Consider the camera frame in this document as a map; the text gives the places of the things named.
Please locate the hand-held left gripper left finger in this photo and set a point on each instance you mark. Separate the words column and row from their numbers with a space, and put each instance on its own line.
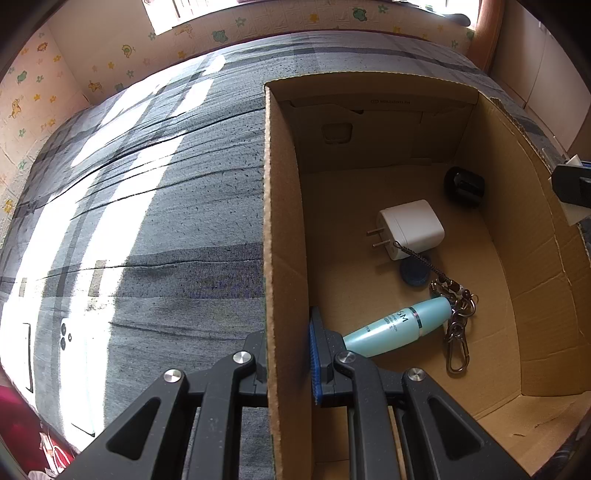
column 258, row 369

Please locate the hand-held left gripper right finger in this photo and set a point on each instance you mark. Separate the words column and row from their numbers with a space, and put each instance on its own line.
column 315, row 364

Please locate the white remote control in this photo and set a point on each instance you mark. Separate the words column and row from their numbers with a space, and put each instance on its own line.
column 571, row 213

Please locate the brown cardboard box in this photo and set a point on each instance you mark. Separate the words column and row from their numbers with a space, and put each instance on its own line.
column 332, row 286

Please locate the teal cosmetic bottle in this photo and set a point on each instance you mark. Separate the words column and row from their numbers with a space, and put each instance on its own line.
column 392, row 325

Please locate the black round cap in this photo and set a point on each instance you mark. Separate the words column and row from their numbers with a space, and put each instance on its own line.
column 464, row 187

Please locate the white charger plug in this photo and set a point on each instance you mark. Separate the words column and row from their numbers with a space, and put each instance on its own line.
column 411, row 226

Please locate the beige wooden wardrobe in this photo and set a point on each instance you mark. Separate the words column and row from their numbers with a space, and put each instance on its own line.
column 545, row 69

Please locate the orange curtain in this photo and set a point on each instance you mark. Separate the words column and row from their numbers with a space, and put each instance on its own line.
column 489, row 37

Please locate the white smartphone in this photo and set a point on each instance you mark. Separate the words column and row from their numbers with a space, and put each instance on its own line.
column 76, row 378

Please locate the dark object on windowsill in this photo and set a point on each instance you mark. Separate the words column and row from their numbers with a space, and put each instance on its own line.
column 457, row 19

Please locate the white flat device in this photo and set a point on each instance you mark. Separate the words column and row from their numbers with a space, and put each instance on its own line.
column 27, row 355

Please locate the red cloth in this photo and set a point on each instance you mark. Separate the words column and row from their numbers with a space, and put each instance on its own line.
column 27, row 434

